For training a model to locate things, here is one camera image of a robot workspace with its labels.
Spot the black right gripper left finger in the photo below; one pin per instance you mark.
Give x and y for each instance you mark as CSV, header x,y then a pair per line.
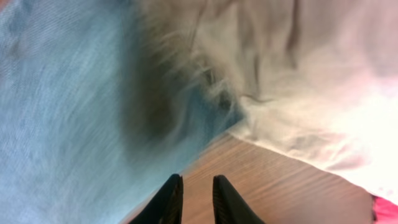
x,y
166,205

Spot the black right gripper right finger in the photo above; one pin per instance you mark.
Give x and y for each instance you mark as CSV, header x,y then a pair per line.
x,y
229,207

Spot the blue denim jeans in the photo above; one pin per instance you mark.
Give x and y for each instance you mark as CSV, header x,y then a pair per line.
x,y
90,124

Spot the red cloth garment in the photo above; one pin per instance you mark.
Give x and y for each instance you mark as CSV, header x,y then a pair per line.
x,y
384,212

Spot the white cloth garment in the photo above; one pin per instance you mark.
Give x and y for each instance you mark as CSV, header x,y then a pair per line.
x,y
316,80

